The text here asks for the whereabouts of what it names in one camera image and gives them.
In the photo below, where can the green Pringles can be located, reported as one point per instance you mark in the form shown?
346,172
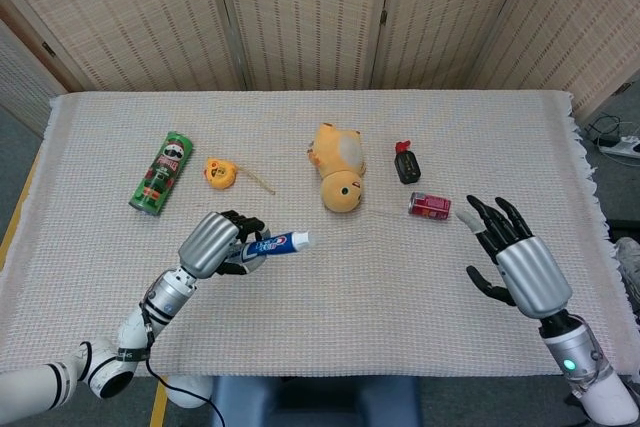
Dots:
162,172

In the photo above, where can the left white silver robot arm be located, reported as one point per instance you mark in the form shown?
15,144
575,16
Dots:
165,297

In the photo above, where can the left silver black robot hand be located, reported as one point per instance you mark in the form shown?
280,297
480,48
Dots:
207,244

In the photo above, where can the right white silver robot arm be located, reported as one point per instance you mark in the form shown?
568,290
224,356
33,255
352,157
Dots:
575,357

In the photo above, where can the blue white toothpaste tube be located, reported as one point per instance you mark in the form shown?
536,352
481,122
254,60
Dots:
272,243

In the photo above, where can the beige woven tablecloth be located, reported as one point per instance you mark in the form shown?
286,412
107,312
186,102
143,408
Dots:
350,287

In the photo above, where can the woven folding screen panel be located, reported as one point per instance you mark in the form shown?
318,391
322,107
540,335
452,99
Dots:
305,17
580,22
450,17
130,17
20,82

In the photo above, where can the grey white sneaker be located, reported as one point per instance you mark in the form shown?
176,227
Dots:
630,272

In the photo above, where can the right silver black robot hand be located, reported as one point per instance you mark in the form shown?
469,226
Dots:
535,274

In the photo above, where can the black red small bottle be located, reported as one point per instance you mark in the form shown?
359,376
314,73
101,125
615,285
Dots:
408,168

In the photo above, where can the white toothpaste cap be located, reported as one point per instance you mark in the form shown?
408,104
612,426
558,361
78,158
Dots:
301,239

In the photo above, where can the white power strip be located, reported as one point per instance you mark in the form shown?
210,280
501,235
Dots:
622,147

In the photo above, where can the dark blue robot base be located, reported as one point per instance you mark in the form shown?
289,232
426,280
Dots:
320,402

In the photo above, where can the yellow plush animal toy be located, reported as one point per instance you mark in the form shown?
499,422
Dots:
340,192

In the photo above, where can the red soda can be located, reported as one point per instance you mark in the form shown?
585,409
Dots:
430,206

